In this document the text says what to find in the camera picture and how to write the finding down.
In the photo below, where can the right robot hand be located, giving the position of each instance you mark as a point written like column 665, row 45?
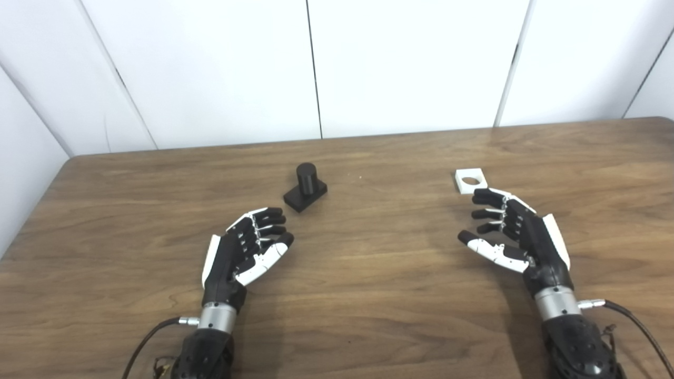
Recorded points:
column 542, row 247

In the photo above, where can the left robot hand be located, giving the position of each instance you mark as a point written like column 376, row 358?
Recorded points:
column 229, row 263

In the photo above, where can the white square piece with hole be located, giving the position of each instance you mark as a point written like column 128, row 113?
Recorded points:
column 466, row 187

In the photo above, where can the black peg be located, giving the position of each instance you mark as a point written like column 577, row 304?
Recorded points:
column 306, row 190

